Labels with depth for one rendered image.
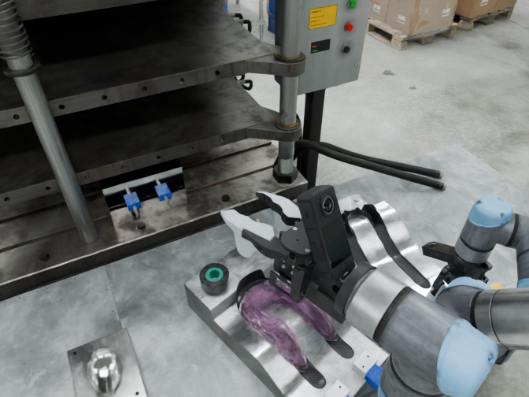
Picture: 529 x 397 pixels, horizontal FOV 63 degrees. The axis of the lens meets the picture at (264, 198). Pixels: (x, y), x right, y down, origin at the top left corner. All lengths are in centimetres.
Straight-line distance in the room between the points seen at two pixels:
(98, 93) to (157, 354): 73
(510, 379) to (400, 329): 185
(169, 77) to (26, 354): 86
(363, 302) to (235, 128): 111
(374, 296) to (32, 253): 129
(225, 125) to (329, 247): 108
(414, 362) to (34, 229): 142
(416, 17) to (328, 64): 328
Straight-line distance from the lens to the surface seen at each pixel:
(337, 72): 172
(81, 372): 119
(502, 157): 357
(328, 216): 51
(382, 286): 51
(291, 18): 137
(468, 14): 568
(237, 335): 114
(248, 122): 156
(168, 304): 132
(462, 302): 64
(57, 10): 127
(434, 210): 166
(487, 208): 100
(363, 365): 113
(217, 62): 140
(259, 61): 141
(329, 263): 52
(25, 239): 168
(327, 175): 300
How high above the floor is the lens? 187
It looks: 42 degrees down
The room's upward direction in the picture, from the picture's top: straight up
